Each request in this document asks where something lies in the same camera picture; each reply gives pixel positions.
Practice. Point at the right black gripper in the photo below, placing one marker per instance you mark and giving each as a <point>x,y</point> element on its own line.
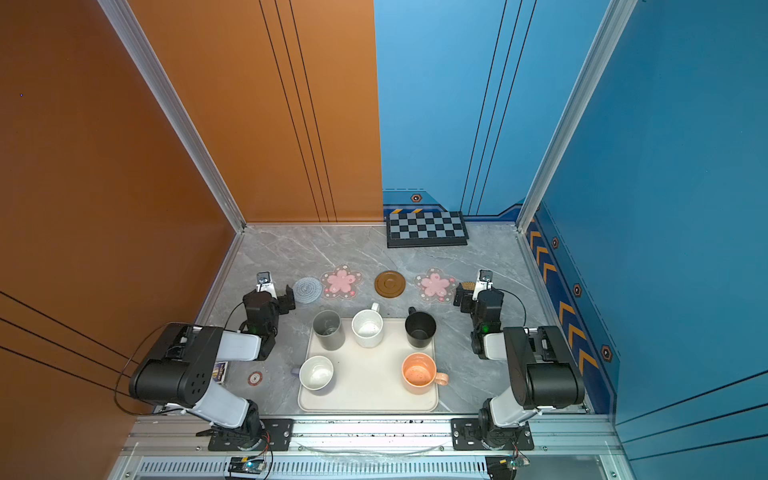
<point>465,297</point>

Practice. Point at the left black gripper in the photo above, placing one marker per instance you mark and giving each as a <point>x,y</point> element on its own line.
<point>285,299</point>

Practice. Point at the grey woven round coaster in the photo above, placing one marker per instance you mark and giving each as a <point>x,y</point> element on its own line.
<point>307,290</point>

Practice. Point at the pink flower coaster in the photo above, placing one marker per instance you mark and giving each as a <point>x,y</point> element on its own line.
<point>436,286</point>
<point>343,282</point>

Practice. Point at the brown wooden round coaster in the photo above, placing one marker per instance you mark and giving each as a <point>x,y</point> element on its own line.
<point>390,284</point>

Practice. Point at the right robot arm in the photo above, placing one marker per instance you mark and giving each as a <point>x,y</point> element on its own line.
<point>542,374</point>

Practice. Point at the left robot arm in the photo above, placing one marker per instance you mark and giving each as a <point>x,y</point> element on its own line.
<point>178,370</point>

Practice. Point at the grey mug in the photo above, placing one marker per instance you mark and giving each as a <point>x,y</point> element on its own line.
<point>328,329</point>

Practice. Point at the black mug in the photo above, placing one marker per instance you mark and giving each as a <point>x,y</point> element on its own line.
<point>420,328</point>

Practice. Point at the purple card box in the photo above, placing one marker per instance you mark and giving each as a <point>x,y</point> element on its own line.
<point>219,372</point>

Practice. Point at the orange mug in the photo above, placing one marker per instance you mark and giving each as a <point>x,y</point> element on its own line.
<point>419,373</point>

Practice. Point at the white speckled mug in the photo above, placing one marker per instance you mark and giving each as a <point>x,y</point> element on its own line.
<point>367,326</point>

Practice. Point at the black chessboard box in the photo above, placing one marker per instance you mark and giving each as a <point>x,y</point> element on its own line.
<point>426,228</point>

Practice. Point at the cream serving tray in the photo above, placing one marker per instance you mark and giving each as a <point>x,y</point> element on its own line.
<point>368,380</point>

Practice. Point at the left circuit board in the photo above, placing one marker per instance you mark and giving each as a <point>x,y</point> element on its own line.
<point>246,468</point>

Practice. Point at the circuit board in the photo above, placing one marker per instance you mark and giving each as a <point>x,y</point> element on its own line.
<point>505,467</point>
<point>246,468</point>

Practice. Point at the right circuit board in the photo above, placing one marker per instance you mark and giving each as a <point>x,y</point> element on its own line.
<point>505,467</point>

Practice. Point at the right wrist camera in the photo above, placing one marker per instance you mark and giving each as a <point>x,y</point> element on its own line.
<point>484,280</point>

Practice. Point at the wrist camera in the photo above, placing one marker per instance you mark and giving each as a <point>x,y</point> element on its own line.
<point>484,280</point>
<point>264,282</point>

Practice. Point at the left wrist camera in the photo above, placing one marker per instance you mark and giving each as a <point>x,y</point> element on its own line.
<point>264,282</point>

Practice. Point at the white mug purple handle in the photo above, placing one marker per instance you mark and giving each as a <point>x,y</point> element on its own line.
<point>316,375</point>

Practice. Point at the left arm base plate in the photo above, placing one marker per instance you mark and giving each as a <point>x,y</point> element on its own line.
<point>273,434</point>

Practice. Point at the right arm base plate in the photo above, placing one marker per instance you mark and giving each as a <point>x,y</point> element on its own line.
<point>469,434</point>

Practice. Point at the aluminium front rail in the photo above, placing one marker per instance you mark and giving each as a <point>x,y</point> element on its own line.
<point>409,446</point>

